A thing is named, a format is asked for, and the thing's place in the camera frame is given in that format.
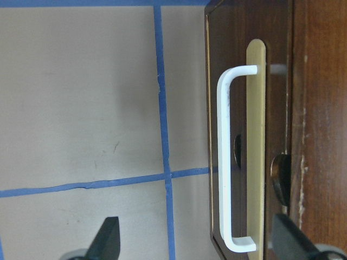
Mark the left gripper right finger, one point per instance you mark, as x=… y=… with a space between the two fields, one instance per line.
x=288 y=242

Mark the dark wooden drawer cabinet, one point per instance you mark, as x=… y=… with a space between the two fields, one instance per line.
x=318 y=192

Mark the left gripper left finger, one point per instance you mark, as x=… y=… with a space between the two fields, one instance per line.
x=106 y=244

